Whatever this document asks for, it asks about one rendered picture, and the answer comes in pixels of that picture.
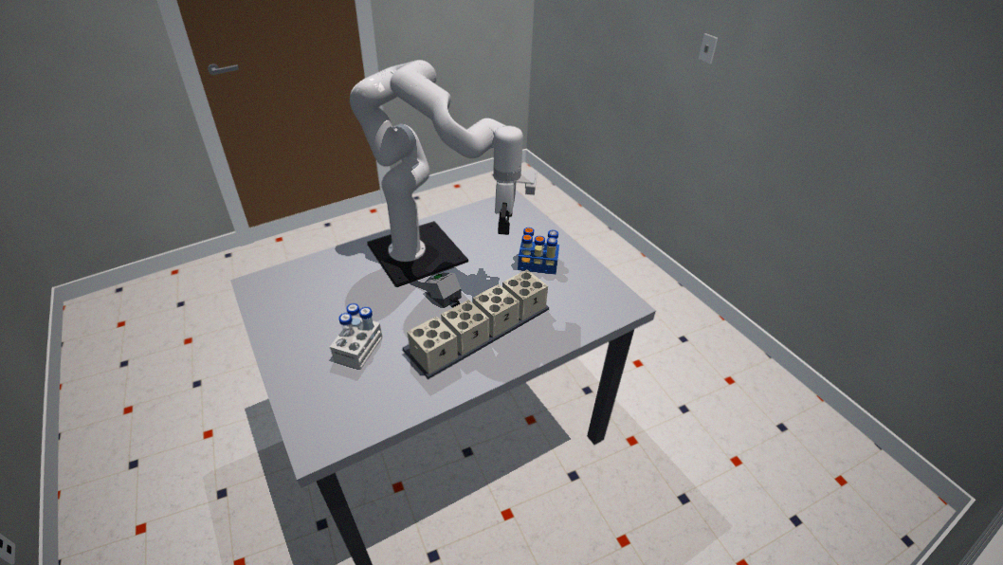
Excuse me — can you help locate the beige bucket adapter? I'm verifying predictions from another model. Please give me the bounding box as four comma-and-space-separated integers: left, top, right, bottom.
407, 317, 458, 374
473, 284, 520, 337
441, 300, 489, 355
502, 270, 548, 320

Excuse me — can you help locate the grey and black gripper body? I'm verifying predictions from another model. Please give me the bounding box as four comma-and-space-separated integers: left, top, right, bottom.
493, 174, 516, 215

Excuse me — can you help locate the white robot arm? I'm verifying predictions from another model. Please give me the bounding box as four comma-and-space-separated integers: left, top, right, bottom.
350, 60, 537, 262

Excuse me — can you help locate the blue tube rack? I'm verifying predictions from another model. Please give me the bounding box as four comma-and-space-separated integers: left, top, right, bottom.
518, 242, 559, 274

